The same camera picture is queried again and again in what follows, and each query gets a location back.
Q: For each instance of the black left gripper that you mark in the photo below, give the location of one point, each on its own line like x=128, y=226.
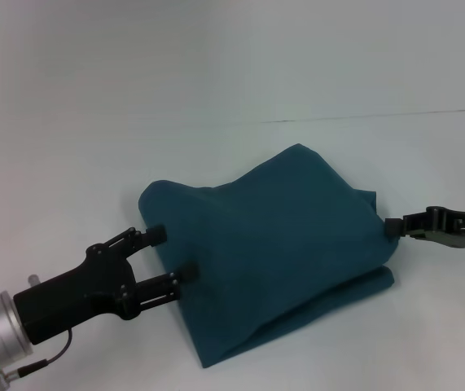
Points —
x=77, y=289

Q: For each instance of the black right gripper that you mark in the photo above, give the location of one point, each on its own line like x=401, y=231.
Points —
x=452, y=226

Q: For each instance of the teal blue t-shirt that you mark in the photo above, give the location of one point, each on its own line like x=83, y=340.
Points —
x=273, y=252

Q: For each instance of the small silver connector stub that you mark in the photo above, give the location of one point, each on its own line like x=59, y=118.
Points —
x=33, y=280

